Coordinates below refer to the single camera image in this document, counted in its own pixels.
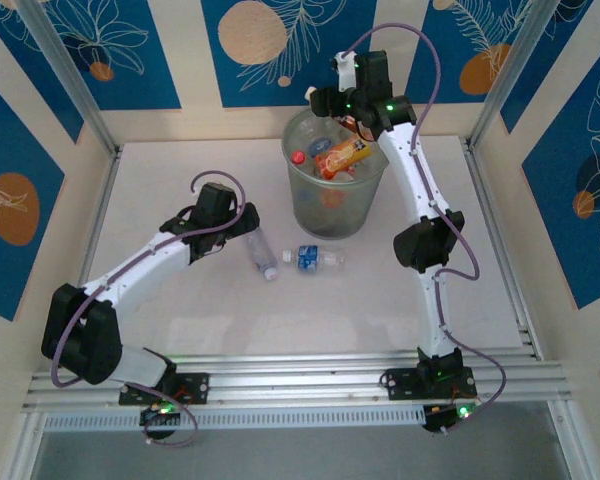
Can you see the black controller board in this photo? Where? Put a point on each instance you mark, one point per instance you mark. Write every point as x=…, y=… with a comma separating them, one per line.
x=155, y=425
x=442, y=420

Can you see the brown coffee drink bottle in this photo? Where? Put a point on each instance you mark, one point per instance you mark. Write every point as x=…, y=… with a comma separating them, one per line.
x=351, y=126

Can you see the aluminium table side rail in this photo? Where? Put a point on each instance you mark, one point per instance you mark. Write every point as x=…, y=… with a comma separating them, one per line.
x=489, y=200
x=109, y=175

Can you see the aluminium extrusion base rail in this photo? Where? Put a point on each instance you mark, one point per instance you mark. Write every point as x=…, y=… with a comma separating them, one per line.
x=305, y=385

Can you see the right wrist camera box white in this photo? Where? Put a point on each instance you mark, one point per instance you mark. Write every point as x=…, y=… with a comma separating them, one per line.
x=344, y=70

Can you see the blue label water bottle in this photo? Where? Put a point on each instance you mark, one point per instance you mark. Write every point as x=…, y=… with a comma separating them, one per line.
x=310, y=257
x=320, y=146

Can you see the aluminium frame post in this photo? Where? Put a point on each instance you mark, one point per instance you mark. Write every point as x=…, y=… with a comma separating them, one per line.
x=572, y=450
x=71, y=75
x=25, y=450
x=512, y=75

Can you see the red label bottle red cap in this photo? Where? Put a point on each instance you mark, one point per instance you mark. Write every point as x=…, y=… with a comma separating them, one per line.
x=298, y=156

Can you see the clear ribbed water bottle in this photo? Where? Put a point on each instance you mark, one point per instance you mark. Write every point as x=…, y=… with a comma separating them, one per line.
x=261, y=252

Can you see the orange juice bottle orange cap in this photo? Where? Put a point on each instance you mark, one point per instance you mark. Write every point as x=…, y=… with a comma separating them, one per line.
x=337, y=159

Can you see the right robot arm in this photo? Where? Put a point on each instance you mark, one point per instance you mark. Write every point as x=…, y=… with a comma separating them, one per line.
x=427, y=242

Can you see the translucent green waste bin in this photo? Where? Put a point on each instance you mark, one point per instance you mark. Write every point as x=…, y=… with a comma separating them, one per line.
x=310, y=210

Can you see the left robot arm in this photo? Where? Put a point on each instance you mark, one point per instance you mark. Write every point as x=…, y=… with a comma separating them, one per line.
x=80, y=330

